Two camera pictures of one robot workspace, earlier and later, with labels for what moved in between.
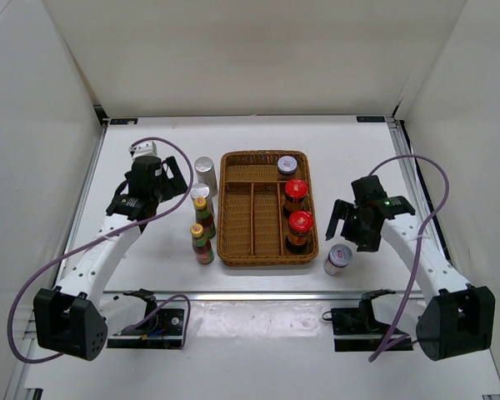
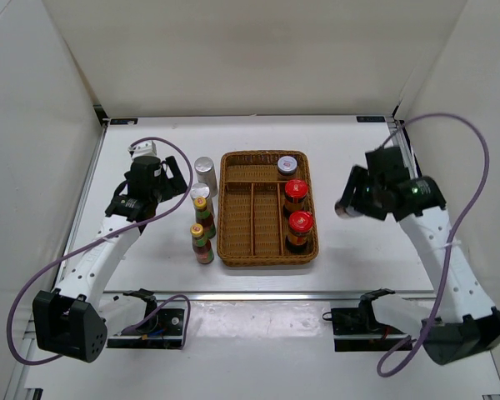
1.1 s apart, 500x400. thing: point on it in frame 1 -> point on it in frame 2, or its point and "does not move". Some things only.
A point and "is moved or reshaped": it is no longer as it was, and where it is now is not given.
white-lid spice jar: x=338 y=258 is moved or reshaped
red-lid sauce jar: x=295 y=191 does not move
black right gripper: x=343 y=210 -> x=357 y=177
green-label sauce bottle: x=204 y=217 does not move
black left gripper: x=175 y=185 does not move
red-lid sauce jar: x=301 y=223 does not move
